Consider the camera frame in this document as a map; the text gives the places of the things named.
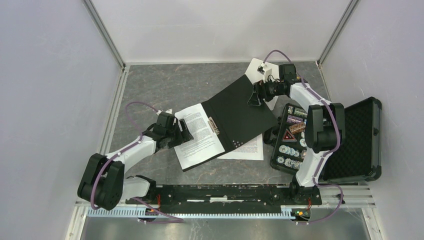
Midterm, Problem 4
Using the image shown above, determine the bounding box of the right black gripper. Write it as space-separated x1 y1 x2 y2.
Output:
247 76 284 106

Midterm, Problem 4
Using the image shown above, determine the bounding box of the printed paper sheet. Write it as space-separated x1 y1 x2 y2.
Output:
218 134 264 161
174 103 225 172

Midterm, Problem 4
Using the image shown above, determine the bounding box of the red folder black inside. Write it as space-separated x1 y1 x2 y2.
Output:
200 74 277 158

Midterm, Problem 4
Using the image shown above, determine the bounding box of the white clipboard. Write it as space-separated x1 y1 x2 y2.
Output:
245 58 287 110

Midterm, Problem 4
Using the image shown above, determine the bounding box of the metal folder clip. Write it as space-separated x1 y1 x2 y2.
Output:
208 116 220 135

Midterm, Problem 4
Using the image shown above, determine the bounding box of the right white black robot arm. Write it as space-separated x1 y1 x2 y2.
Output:
247 61 345 204

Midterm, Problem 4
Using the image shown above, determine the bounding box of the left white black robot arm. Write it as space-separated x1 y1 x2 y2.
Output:
77 112 194 210

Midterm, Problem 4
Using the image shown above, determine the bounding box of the red triangle dealer button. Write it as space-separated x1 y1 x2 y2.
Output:
281 129 297 143

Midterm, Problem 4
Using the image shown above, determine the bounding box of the black poker chip case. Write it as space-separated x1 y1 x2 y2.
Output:
263 97 382 184

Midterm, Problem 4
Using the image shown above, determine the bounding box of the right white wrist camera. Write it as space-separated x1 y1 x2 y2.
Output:
257 62 272 76

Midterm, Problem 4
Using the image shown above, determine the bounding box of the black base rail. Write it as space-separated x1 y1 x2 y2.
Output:
141 184 323 214

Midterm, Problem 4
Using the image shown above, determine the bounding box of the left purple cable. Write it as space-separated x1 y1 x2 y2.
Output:
90 101 185 225

